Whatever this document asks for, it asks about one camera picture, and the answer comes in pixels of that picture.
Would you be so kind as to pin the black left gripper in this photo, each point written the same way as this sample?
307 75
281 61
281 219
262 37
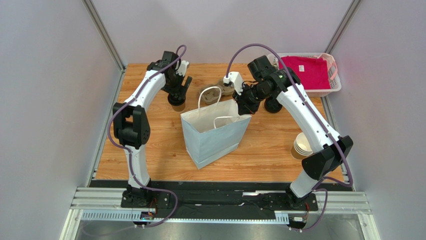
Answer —
179 89

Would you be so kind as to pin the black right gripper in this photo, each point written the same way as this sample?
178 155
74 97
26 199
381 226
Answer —
245 101

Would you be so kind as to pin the single paper cup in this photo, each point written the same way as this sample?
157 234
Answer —
179 108

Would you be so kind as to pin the stack of black lids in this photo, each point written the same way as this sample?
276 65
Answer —
272 105

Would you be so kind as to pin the light blue paper bag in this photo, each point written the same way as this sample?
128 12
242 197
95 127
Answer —
213 131

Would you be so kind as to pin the stack of paper cups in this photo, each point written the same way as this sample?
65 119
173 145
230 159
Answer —
301 147

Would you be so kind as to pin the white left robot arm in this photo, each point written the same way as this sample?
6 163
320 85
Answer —
131 125

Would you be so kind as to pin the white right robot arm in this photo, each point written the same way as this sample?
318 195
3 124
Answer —
330 149

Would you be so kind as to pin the cardboard cup carrier tray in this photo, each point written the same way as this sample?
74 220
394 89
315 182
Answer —
212 93

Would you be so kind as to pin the pink folded cloth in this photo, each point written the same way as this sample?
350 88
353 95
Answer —
312 72

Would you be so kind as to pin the white plastic basket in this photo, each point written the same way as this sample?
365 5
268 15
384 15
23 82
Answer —
334 79

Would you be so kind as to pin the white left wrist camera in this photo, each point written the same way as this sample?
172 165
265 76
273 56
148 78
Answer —
183 67

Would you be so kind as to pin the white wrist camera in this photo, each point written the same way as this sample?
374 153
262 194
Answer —
183 67
233 83

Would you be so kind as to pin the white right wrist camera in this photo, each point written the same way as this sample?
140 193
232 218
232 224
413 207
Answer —
233 83

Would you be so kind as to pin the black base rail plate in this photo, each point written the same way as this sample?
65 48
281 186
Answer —
219 201

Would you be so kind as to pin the left aluminium corner post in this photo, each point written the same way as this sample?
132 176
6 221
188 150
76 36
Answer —
97 20

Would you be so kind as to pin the aluminium corner post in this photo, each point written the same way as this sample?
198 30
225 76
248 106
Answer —
97 20
342 26

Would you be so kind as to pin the right aluminium corner post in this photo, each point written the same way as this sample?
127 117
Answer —
342 26

